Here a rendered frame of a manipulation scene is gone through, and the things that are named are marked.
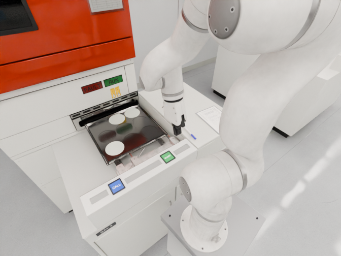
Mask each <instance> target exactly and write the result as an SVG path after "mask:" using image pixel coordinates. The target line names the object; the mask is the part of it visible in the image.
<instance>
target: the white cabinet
mask: <svg viewBox="0 0 341 256"><path fill-rule="evenodd" d="M182 195H183V193H182V191H181V189H180V185H179V177H178V178H177V179H175V180H173V181H172V182H170V183H169V184H167V185H166V186H164V187H163V188H161V189H160V190H158V191H157V192H155V193H153V194H152V195H150V196H149V197H147V198H145V199H144V200H142V201H141V202H139V203H138V204H136V205H135V206H133V207H132V208H130V209H129V210H127V211H125V212H124V213H122V214H121V215H119V216H118V217H116V218H115V219H113V220H112V221H110V222H109V223H107V224H106V225H104V226H103V227H101V228H100V229H98V230H96V231H95V232H93V233H92V234H90V235H89V236H87V237H86V238H84V239H85V240H86V241H87V242H88V243H89V244H90V245H91V246H92V247H93V248H94V249H95V250H96V251H97V252H98V253H99V254H100V255H101V256H140V255H141V254H142V253H143V252H145V251H146V250H147V249H148V248H150V247H151V246H152V245H153V244H155V243H156V242H157V241H159V240H160V239H161V238H162V237H164V236H165V235H166V234H167V233H168V228H167V226H166V225H165V224H164V223H163V222H162V221H161V217H160V216H161V214H162V213H164V212H165V211H166V210H167V209H168V208H169V207H170V206H171V205H172V204H173V203H174V202H175V201H176V200H177V199H178V198H180V197H181V196H182Z"/></svg>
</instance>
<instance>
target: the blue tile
mask: <svg viewBox="0 0 341 256"><path fill-rule="evenodd" d="M109 186H110V188H111V190H112V192H113V193H115V192H117V191H119V190H120V189H122V188H124V186H123V185H122V183H121V181H120V180H117V181H116V182H114V183H112V184H110V185H109Z"/></svg>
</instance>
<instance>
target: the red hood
mask: <svg viewBox="0 0 341 256"><path fill-rule="evenodd" d="M131 58H135V49H134V41H133V34H132V26H131V18H130V10H129V3H128V0H0V94H2V93H6V92H10V91H14V90H17V89H21V88H25V87H28V86H32V85H36V84H39V83H43V82H47V81H50V80H54V79H58V78H61V77H65V76H69V75H72V74H76V73H80V72H83V71H87V70H91V69H95V68H99V67H102V66H106V65H110V64H113V63H116V62H120V61H124V60H127V59H131Z"/></svg>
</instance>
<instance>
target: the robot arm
mask: <svg viewBox="0 0 341 256"><path fill-rule="evenodd" d="M210 36H211V37H212V38H213V40H214V41H215V42H216V43H218V44H219V45H220V46H222V47H223V48H225V49H227V50H229V51H231V52H234V53H238V54H243V55H257V54H261V55H260V56H259V57H258V58H257V59H256V60H255V61H254V62H253V63H252V64H251V65H250V66H249V67H248V68H247V69H246V70H245V71H244V72H243V73H242V74H241V75H240V76H239V77H238V79H237V80H236V81H235V82H234V83H233V85H232V86H231V88H230V90H229V92H228V94H227V96H226V99H225V102H224V106H223V109H222V113H221V117H220V122H219V134H220V138H221V140H222V142H223V143H224V145H225V146H226V148H225V149H223V150H220V151H218V152H215V153H212V154H210V155H207V156H204V157H201V158H199V159H196V160H194V161H192V162H190V163H189V164H187V165H186V166H185V167H184V168H183V170H182V171H181V174H180V177H179V185H180V189H181V191H182V193H183V195H184V197H185V198H186V199H187V201H188V202H189V203H190V204H191V205H189V206H188V207H187V208H186V209H185V210H184V212H183V214H182V216H181V221H180V228H181V233H182V235H183V237H184V239H185V241H186V242H187V243H188V244H189V245H190V246H191V247H192V248H193V249H195V250H197V251H199V252H204V253H210V252H214V251H217V250H218V249H220V248H221V247H222V246H223V244H224V243H225V241H226V239H227V234H228V227H227V222H226V218H227V216H228V214H229V212H230V210H231V207H232V196H233V195H235V194H237V193H239V192H241V191H243V190H245V189H247V188H249V187H250V186H252V185H254V184H255V183H256V182H257V181H258V180H259V179H260V178H261V176H262V174H263V172H264V158H263V145H264V142H265V140H266V138H267V136H268V135H269V133H270V131H271V129H272V128H273V126H274V125H275V123H276V121H277V120H278V118H279V116H280V115H281V113H282V112H283V110H284V109H285V108H286V106H287V105H288V104H289V103H290V102H291V101H292V99H293V98H294V97H295V96H296V95H297V94H298V93H299V92H300V91H301V90H302V89H303V88H304V87H305V86H306V85H307V84H308V83H309V82H310V81H312V80H313V79H314V78H315V77H316V76H317V75H318V74H319V73H320V72H321V71H322V70H323V69H324V68H326V67H327V66H328V65H329V64H330V63H331V62H332V61H333V60H334V59H335V58H336V57H337V56H338V55H339V54H340V53H341V0H185V1H184V4H183V6H182V9H181V12H180V14H179V18H178V21H177V23H176V26H175V29H174V31H173V34H172V35H171V36H170V37H169V38H168V39H167V40H165V41H163V42H162V43H160V44H159V45H158V46H156V47H155V48H154V49H153V50H151V51H150V52H149V54H148V55H147V56H146V57H145V59H144V61H143V63H142V66H141V70H140V75H139V82H140V85H141V87H142V89H143V90H145V91H155V90H158V89H161V93H162V98H163V110H164V117H165V118H166V119H167V120H168V121H170V122H171V123H172V126H173V131H174V135H175V136H177V135H179V134H181V133H182V130H181V127H185V122H186V120H187V117H186V109H185V104H184V100H183V96H184V88H183V76H182V65H183V64H185V63H187V62H189V61H191V60H193V59H194V58H195V57H196V56H197V55H198V54H199V53H200V51H201V49H202V48H203V46H204V45H205V43H206V42H207V40H208V39H209V38H210Z"/></svg>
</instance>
